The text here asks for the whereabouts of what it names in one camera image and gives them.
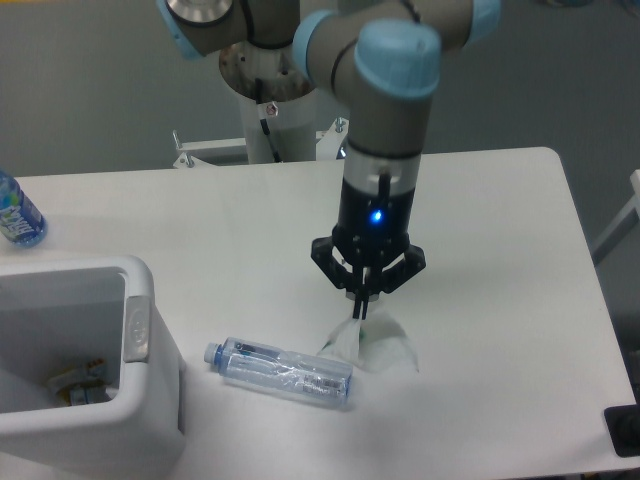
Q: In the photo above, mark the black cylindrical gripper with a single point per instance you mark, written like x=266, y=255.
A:
x=372, y=229

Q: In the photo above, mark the white plastic wrapper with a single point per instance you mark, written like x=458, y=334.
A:
x=377, y=344

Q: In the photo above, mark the clear plastic bottle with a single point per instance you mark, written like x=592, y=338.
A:
x=286, y=374

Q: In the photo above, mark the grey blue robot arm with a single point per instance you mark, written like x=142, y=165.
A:
x=382, y=62

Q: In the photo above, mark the white plastic trash can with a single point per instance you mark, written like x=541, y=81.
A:
x=59, y=314

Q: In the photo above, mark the black clamp at table edge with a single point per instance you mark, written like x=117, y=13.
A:
x=623, y=426

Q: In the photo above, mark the blue labelled water bottle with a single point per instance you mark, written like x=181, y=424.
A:
x=22, y=223

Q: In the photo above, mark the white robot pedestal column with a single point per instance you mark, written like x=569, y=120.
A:
x=277, y=102

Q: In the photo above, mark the white metal base frame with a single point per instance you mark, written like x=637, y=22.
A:
x=330, y=145

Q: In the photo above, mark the white frame at right edge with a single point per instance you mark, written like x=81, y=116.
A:
x=620, y=226

